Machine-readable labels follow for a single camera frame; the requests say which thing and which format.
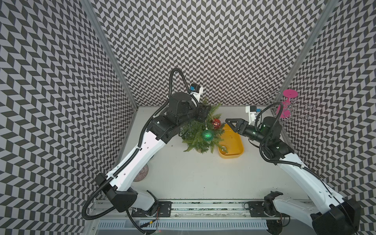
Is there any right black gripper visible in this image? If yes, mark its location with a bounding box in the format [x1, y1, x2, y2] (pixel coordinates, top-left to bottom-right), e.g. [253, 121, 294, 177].
[225, 118, 269, 145]

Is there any red faceted ball ornament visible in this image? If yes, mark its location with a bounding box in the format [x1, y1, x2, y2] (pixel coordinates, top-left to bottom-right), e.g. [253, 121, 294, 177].
[211, 118, 222, 130]

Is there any green glitter ball ornament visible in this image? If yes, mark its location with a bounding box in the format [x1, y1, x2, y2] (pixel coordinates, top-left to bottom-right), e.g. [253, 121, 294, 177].
[201, 129, 214, 142]

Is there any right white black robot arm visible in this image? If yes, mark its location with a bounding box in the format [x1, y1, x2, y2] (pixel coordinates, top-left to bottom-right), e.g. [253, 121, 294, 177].
[226, 117, 361, 235]

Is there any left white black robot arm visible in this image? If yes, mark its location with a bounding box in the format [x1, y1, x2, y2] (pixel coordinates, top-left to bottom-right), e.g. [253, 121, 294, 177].
[96, 88, 211, 212]

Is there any small green christmas tree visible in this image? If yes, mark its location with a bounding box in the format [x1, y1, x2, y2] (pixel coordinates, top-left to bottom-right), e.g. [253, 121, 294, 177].
[179, 103, 225, 154]

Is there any yellow plastic tray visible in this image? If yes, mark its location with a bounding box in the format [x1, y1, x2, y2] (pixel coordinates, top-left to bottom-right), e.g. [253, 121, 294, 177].
[218, 124, 244, 159]

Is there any pink glass bowl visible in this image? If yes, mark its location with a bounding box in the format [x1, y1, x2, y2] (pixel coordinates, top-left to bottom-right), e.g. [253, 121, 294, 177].
[133, 164, 149, 182]

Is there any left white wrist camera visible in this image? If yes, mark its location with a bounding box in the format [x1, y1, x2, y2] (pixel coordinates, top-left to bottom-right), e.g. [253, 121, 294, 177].
[190, 83, 204, 101]

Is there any left black corrugated cable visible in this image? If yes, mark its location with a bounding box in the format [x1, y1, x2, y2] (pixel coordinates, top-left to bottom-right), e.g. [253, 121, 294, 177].
[81, 68, 200, 235]

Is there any black corrugated cable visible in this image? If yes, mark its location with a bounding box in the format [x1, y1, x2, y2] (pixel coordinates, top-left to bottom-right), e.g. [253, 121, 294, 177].
[81, 68, 200, 235]
[254, 102, 360, 235]

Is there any right black corrugated cable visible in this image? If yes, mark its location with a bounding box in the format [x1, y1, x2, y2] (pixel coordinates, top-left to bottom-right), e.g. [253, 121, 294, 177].
[254, 102, 360, 235]

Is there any wire stand with pink discs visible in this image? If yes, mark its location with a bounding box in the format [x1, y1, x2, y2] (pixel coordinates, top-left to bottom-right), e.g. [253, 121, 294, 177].
[275, 89, 314, 124]

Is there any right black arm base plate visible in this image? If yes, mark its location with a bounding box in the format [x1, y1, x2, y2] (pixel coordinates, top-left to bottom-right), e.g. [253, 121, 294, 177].
[244, 201, 289, 218]

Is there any aluminium front rail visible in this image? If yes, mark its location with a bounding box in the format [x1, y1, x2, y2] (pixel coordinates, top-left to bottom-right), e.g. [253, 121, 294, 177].
[88, 199, 335, 221]

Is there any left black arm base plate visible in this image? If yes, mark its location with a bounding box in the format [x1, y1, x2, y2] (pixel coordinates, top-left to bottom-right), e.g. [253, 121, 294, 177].
[131, 201, 172, 218]

